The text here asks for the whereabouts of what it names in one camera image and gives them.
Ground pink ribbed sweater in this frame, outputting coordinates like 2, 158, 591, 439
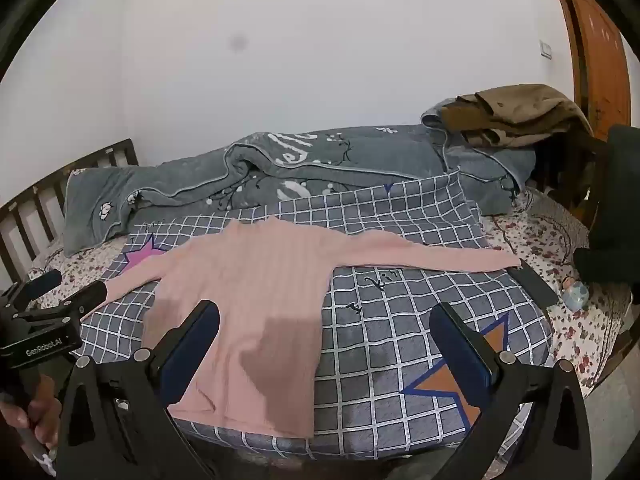
80, 216, 522, 438

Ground small clear bottle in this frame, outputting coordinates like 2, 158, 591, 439
562, 276, 590, 312

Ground floral bedsheet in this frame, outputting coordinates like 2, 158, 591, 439
25, 187, 633, 401

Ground grey plaid blanket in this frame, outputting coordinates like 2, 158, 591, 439
77, 167, 556, 461

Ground dark wooden headboard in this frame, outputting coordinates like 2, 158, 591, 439
0, 139, 140, 286

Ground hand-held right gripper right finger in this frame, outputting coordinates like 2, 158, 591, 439
429, 302, 593, 480

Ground dark wooden chair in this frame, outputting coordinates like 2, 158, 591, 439
530, 130, 608, 228

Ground brown coat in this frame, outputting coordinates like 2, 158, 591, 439
440, 84, 593, 148

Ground person's left hand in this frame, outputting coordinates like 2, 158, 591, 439
0, 377, 62, 461

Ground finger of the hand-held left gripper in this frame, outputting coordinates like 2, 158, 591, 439
50, 281, 110, 319
20, 269, 63, 302

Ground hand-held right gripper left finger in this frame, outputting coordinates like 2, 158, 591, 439
54, 300, 222, 480

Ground black cloth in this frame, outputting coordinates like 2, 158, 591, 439
572, 125, 640, 307

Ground grey printed quilt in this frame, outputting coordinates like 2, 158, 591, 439
62, 102, 538, 258

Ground orange wooden door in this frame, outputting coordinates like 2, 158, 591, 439
545, 0, 633, 136

